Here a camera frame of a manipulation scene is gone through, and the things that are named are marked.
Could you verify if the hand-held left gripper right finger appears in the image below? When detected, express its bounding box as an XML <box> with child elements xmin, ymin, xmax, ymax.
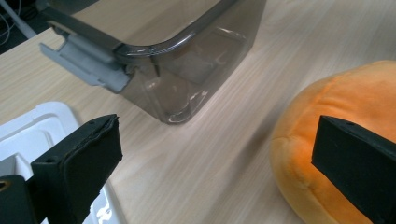
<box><xmin>311</xmin><ymin>115</ymin><xmax>396</xmax><ymax>224</ymax></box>

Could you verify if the white metal stand frame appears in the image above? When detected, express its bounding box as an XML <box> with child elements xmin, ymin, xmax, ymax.
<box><xmin>0</xmin><ymin>0</ymin><xmax>37</xmax><ymax>39</ymax></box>

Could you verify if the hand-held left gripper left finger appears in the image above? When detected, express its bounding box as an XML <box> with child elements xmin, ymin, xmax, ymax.
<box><xmin>30</xmin><ymin>113</ymin><xmax>123</xmax><ymax>224</ymax></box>

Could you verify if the grey transparent storage box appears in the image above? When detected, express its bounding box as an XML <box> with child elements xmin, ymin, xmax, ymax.
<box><xmin>38</xmin><ymin>0</ymin><xmax>268</xmax><ymax>125</ymax></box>

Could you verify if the orange plush toy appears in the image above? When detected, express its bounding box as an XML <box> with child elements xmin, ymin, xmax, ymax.
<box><xmin>269</xmin><ymin>60</ymin><xmax>396</xmax><ymax>224</ymax></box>

